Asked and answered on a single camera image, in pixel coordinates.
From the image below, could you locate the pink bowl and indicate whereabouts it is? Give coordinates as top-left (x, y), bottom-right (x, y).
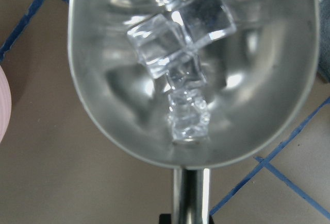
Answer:
top-left (1, 67), bottom-right (12, 141)

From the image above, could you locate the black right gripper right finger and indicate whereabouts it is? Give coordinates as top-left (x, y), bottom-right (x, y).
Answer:
top-left (209, 215), bottom-right (215, 224)

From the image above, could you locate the metal ice scoop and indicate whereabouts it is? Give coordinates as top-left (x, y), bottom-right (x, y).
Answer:
top-left (68, 0), bottom-right (319, 223)

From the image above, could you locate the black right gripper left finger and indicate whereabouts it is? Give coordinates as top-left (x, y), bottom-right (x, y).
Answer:
top-left (158, 213), bottom-right (172, 224)

